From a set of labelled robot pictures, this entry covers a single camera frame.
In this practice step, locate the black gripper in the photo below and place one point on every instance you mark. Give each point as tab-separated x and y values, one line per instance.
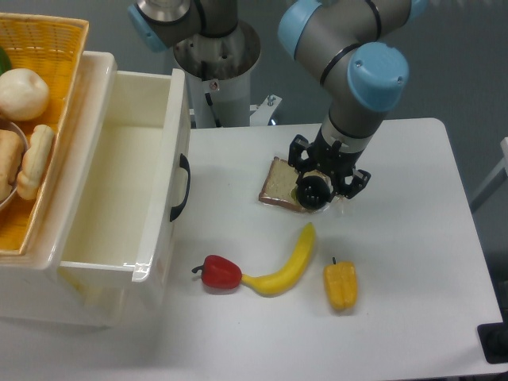
329	160

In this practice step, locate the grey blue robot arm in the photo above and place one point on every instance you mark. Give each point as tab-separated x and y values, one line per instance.
339	45

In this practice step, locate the open upper white drawer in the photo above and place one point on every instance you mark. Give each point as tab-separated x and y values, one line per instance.
120	245

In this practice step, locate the white drawer cabinet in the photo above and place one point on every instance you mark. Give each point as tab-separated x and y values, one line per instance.
36	286

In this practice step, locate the wrapped bread slice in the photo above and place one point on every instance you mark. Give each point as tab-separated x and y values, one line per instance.
279	189

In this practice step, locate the yellow bell pepper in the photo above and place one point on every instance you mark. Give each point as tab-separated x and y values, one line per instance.
341	286

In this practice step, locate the yellow banana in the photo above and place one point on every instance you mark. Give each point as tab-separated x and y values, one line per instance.
290	273

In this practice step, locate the red bell pepper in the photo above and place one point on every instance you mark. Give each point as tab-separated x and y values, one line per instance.
218	274

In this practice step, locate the black device at table edge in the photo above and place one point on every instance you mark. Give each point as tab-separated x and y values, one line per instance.
493	339

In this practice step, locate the pale bread roll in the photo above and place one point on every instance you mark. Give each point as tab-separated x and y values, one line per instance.
34	162

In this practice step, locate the white round bun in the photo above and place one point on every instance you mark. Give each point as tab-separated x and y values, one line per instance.
24	95

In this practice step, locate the brown bread in bowl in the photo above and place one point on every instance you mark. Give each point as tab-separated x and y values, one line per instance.
11	149

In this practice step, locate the metal bowl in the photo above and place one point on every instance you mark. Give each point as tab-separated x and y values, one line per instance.
9	125

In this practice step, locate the green vegetable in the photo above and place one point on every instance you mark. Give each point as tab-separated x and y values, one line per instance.
5	63

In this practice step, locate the metal bracket behind table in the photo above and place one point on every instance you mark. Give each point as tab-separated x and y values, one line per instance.
265	113

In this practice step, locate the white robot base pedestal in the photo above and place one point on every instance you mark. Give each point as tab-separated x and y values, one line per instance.
218	73

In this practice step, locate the black drawer handle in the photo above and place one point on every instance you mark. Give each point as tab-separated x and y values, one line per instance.
182	190

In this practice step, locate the white frame at right edge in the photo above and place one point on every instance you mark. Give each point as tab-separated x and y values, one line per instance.
494	179

